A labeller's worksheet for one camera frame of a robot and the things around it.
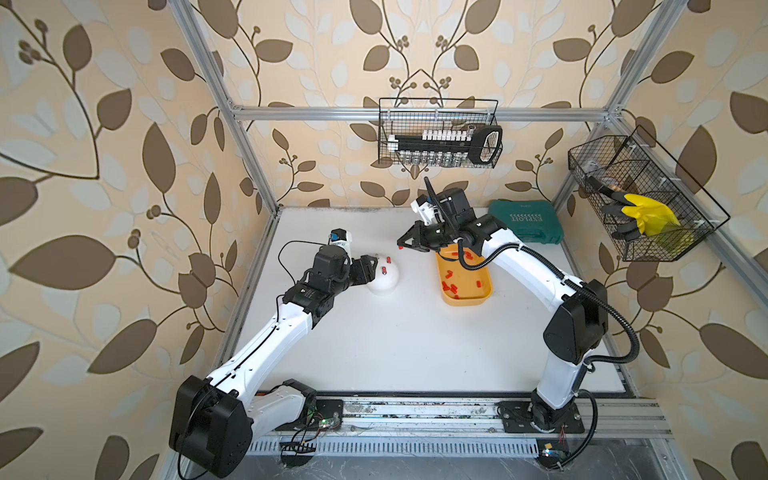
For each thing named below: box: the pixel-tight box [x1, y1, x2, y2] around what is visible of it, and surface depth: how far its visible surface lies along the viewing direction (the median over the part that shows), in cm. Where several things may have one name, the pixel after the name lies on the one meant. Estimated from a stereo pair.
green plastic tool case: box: [487, 199, 564, 245], surface depth 113 cm
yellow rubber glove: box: [621, 194, 681, 237], surface depth 68 cm
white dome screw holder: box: [367, 255, 399, 295], surface depth 93 cm
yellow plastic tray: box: [436, 243, 492, 306], surface depth 100 cm
